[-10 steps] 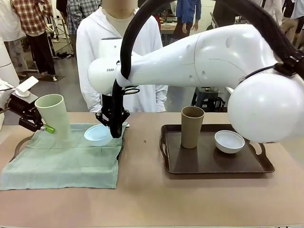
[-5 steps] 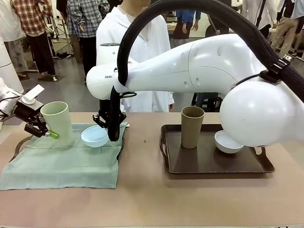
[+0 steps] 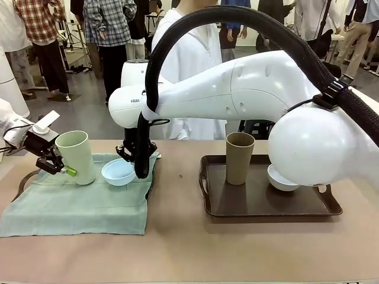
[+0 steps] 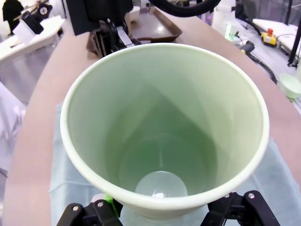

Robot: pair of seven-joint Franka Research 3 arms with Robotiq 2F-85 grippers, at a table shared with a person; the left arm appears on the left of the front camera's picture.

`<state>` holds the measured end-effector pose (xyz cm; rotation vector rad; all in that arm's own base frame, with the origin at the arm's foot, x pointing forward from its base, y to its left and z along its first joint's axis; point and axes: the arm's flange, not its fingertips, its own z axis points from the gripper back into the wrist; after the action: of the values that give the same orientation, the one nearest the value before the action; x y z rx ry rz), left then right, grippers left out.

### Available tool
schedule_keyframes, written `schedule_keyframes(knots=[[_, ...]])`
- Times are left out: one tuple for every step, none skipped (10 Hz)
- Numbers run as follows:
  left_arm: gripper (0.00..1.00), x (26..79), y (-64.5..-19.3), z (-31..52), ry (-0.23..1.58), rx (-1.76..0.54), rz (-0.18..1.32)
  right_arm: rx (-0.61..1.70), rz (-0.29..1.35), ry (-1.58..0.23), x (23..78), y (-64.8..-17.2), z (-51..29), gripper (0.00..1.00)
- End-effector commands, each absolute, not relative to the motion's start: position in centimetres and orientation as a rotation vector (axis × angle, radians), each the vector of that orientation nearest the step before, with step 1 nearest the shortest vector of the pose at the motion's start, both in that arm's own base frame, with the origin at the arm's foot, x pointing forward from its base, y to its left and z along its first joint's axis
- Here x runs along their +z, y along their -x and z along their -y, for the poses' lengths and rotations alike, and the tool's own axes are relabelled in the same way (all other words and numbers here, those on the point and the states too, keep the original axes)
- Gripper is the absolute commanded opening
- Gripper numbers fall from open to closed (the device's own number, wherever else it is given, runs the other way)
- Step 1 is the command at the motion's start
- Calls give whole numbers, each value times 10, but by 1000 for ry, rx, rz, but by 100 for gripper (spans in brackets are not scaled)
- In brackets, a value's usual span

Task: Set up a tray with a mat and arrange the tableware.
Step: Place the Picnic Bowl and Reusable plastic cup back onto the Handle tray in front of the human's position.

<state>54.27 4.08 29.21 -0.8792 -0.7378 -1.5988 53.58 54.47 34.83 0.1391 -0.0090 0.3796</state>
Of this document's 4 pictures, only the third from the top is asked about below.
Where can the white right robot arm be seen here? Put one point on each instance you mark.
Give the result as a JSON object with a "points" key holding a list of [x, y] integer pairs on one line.
{"points": [[237, 88]]}

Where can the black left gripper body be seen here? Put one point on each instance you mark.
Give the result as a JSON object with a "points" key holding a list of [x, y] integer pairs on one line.
{"points": [[40, 142]]}

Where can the person in white coat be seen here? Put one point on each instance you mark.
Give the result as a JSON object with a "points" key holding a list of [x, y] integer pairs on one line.
{"points": [[12, 26]]}

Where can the dark plastic tray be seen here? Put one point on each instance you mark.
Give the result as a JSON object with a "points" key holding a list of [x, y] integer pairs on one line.
{"points": [[21, 183]]}

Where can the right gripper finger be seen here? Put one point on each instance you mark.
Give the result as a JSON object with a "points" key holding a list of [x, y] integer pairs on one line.
{"points": [[125, 152], [152, 149]]}

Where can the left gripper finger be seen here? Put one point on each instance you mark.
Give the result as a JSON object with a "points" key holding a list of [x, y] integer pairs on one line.
{"points": [[57, 156], [50, 166]]}

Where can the seated person in grey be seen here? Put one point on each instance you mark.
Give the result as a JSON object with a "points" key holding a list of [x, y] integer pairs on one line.
{"points": [[160, 12]]}

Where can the black chair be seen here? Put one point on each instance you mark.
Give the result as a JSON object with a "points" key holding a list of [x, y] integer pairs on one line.
{"points": [[254, 128]]}

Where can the white bowl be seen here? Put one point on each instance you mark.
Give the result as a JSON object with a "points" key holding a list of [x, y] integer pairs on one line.
{"points": [[279, 182]]}

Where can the brown plastic tray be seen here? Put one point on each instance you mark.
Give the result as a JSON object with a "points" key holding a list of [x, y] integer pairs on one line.
{"points": [[251, 201]]}

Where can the green cloth mat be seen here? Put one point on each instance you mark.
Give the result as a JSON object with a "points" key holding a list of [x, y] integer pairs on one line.
{"points": [[74, 207]]}

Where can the person in khaki trousers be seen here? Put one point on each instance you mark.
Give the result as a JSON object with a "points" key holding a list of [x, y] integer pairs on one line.
{"points": [[355, 35]]}

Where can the person in white trousers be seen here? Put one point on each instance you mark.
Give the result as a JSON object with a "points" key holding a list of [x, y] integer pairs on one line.
{"points": [[136, 44]]}

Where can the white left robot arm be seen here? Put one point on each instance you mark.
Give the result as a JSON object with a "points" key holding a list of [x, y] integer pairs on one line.
{"points": [[10, 109]]}

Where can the tall pale green cup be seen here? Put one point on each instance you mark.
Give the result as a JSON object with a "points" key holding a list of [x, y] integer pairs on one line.
{"points": [[80, 159]]}

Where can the person in red plaid shirt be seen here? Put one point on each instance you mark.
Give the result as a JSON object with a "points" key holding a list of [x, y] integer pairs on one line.
{"points": [[41, 23]]}

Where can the tall tan cup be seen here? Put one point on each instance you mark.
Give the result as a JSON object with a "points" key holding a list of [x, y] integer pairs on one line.
{"points": [[240, 159]]}

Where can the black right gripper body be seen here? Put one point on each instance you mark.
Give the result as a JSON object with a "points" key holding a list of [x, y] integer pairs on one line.
{"points": [[131, 136]]}

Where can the person in blue plaid shirt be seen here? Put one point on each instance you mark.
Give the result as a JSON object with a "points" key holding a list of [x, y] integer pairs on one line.
{"points": [[109, 23]]}

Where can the person in white hooded jacket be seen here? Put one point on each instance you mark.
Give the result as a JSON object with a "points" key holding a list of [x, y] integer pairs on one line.
{"points": [[189, 53]]}

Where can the light blue bowl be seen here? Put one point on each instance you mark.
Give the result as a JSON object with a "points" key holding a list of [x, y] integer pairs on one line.
{"points": [[118, 177]]}

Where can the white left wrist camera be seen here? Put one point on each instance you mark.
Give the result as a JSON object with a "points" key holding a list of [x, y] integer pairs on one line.
{"points": [[47, 119]]}

